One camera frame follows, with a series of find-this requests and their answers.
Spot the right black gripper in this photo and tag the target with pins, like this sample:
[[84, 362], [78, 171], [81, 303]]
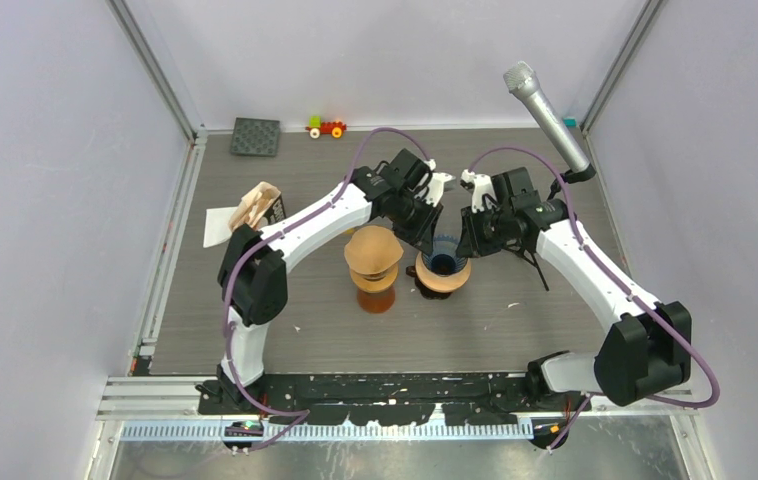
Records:
[[472, 245]]

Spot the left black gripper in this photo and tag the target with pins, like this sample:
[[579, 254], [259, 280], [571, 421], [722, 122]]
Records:
[[423, 236]]

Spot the blue dripper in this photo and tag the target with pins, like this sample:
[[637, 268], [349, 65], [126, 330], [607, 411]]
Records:
[[444, 260]]

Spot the brown glass dripper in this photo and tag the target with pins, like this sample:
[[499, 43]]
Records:
[[425, 291]]

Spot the wooden ring holder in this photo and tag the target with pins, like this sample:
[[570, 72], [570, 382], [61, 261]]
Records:
[[375, 283]]

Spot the amber glass carafe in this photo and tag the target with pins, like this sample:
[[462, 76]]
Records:
[[376, 302]]

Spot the coffee filter box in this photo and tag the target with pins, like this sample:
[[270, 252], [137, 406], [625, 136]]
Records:
[[263, 205]]

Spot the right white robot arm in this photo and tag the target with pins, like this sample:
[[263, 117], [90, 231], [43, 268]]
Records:
[[640, 355]]

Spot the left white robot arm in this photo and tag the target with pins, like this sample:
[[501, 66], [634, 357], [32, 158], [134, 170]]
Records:
[[407, 191]]

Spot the white paper coffee filter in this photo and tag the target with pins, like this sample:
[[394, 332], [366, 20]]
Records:
[[218, 226]]

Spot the small toy train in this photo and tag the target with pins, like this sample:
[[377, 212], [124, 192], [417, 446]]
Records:
[[317, 128]]

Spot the silver microphone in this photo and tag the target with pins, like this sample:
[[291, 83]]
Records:
[[522, 82]]

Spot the dark grey baseplate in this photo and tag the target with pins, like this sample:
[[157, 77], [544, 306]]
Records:
[[255, 137]]

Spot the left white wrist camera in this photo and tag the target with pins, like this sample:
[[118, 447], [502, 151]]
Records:
[[439, 183]]

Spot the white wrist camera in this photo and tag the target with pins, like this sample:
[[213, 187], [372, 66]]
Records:
[[439, 183], [480, 186]]

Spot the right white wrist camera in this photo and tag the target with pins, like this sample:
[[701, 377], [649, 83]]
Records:
[[480, 186]]

